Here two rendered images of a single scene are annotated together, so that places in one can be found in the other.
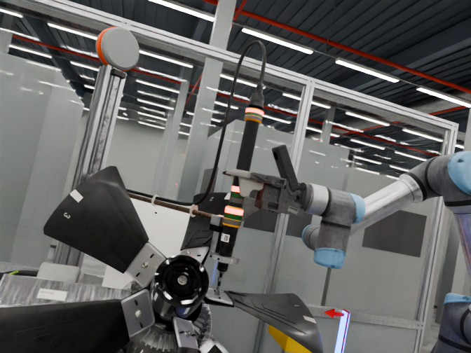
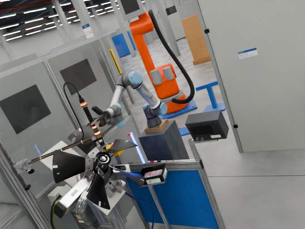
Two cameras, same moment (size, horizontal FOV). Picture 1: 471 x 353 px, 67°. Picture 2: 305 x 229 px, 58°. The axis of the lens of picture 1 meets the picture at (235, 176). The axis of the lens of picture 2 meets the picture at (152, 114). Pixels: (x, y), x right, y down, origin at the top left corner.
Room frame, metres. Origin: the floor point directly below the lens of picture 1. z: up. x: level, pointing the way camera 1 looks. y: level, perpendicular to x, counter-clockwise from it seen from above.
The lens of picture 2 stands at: (-0.96, 0.92, 2.00)
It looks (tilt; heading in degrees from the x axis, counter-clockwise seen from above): 18 degrees down; 320
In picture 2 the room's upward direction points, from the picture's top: 22 degrees counter-clockwise
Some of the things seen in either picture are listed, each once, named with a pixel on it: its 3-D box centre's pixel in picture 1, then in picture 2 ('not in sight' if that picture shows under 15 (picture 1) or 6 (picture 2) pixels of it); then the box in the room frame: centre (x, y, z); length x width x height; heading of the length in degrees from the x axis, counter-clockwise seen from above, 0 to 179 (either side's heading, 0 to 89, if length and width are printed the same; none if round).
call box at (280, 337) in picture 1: (291, 330); (114, 149); (1.22, -0.29, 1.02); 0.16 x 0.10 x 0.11; 14
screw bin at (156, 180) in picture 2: not in sight; (153, 174); (0.73, -0.25, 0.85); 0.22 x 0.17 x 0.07; 30
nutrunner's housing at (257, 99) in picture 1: (241, 175); (92, 122); (0.85, -0.01, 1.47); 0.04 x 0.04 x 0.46
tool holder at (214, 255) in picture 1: (225, 239); (99, 141); (0.85, -0.01, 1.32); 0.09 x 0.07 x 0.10; 49
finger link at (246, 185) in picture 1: (244, 183); (96, 124); (0.82, -0.02, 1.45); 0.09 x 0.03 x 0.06; 112
